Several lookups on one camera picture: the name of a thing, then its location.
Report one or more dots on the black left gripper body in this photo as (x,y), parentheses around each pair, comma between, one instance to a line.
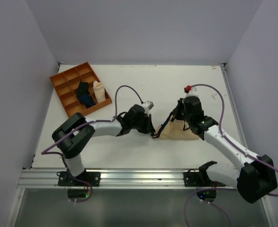
(141,125)

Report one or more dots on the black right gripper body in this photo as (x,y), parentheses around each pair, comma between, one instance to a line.
(188,118)

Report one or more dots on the beige underwear with dark trim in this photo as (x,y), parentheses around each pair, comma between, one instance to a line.
(173,129)

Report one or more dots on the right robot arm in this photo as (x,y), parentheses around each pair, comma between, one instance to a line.
(252,175)

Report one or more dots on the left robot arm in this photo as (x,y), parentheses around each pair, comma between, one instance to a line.
(74,134)

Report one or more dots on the rolled beige underwear in tray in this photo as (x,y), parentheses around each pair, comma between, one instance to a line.
(99,91)

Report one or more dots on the rolled navy underwear in tray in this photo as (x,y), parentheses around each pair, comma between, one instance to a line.
(87,100)

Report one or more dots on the rolled black underwear in tray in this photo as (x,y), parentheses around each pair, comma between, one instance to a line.
(83,89)

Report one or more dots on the orange compartment tray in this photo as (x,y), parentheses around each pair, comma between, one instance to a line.
(66,85)

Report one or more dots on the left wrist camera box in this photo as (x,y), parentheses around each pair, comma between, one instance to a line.
(148,105)

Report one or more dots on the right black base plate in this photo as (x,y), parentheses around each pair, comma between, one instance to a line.
(199,179)

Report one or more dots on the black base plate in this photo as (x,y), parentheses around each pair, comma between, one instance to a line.
(93,178)
(199,179)

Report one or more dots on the aluminium right side rail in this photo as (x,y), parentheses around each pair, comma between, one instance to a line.
(238,118)

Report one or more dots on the aluminium rail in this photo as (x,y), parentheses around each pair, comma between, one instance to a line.
(238,118)
(46,178)

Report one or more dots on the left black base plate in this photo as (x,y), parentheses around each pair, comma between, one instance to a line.
(93,178)

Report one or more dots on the aluminium front rail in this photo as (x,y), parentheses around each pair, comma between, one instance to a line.
(46,178)

